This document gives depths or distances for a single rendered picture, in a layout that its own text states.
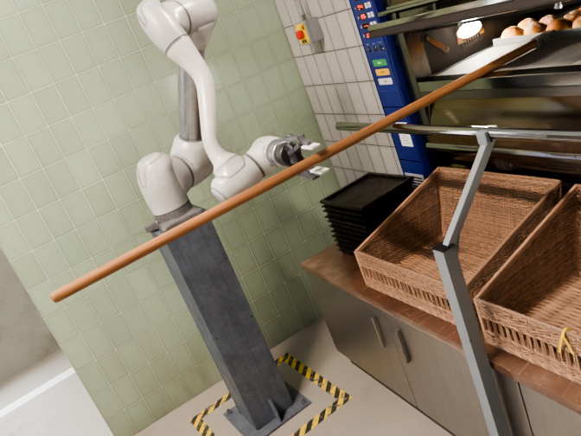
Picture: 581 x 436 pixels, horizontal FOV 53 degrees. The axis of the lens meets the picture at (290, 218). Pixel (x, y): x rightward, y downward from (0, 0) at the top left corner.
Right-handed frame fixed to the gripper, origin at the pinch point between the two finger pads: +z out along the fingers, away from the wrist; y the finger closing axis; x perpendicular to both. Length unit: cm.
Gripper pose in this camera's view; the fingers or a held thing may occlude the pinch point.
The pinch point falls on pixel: (316, 158)
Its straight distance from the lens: 169.0
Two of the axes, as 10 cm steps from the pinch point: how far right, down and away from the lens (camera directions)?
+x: -8.3, 4.5, -3.2
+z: 4.4, 1.6, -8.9
